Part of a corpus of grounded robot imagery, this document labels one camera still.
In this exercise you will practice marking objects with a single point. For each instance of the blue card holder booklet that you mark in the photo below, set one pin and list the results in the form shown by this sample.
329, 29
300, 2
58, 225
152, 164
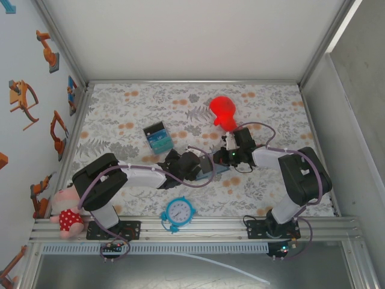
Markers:
221, 171

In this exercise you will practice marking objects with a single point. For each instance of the blue plastic card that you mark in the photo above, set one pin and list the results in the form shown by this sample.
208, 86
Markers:
158, 138

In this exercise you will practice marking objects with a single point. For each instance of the black plastic card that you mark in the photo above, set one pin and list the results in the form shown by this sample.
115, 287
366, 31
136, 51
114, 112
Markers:
154, 128

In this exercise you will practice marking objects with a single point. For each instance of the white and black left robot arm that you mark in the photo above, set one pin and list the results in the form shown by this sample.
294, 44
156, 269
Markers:
141, 179

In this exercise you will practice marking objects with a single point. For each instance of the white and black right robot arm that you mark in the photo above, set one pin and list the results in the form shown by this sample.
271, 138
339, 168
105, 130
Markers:
267, 158

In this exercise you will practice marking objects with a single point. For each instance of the blue alarm clock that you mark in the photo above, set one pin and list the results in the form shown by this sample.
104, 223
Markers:
179, 210

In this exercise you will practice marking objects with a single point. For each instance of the floral patterned table mat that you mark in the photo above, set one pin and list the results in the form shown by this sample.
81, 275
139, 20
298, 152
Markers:
180, 90

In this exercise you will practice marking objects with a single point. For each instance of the thin white tube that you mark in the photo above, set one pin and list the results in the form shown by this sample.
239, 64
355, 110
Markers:
222, 264

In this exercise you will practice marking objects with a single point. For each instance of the pink pig plush toy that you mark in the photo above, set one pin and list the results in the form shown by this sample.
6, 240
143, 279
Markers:
67, 210

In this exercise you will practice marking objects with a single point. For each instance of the aluminium mounting rail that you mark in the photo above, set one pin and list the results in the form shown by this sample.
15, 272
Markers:
210, 228

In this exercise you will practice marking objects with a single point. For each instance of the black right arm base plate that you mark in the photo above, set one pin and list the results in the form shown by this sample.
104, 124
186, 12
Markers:
255, 228

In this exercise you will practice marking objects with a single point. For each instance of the aluminium frame cross bar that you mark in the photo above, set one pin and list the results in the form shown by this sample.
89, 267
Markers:
192, 82

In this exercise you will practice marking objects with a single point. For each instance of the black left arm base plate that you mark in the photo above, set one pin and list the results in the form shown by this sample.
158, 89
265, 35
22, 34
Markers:
132, 230

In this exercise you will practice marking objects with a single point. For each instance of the aluminium frame post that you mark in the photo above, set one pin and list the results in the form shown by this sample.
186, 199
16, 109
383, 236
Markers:
60, 39
328, 42

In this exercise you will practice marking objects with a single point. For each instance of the blue and orange wall sticker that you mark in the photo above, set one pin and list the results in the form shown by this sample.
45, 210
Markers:
71, 93

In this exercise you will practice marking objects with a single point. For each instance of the orange claw gripper wall sticker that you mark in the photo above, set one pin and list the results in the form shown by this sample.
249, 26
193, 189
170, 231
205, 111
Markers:
19, 96

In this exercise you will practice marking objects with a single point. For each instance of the orange block wall sticker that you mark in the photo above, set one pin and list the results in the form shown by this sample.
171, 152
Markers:
3, 161

